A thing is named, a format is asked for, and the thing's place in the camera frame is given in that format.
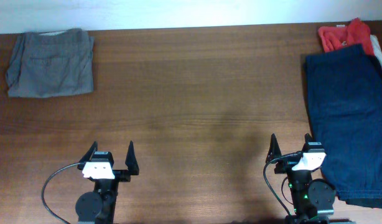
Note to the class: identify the navy blue shorts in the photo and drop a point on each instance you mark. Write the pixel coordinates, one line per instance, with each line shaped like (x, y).
(344, 105)

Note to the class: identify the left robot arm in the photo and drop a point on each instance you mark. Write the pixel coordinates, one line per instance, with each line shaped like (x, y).
(98, 206)

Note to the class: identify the white garment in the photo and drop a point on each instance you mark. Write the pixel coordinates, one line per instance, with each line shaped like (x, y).
(376, 48)

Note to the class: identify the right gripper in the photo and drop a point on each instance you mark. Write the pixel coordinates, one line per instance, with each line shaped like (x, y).
(280, 168)

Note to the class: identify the folded grey shorts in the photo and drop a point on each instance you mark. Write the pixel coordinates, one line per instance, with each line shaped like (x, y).
(51, 64)

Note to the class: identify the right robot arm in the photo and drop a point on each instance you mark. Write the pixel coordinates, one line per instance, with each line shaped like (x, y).
(312, 199)

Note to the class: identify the red garment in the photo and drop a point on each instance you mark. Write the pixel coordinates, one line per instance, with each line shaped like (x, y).
(339, 37)

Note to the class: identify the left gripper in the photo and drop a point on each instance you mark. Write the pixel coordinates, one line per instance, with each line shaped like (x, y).
(122, 175)

